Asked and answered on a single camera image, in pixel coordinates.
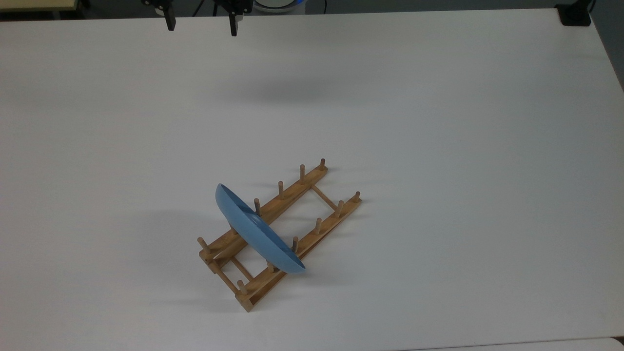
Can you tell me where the light wooden desk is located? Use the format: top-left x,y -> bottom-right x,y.
0,0 -> 78,13

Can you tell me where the black pole table clamp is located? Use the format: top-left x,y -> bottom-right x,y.
556,0 -> 596,27

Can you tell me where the blue round plate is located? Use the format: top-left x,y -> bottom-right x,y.
215,183 -> 306,274

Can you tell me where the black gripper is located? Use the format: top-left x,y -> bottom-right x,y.
141,0 -> 254,37

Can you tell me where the wooden peg plate rack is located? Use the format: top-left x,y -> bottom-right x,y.
197,158 -> 362,313

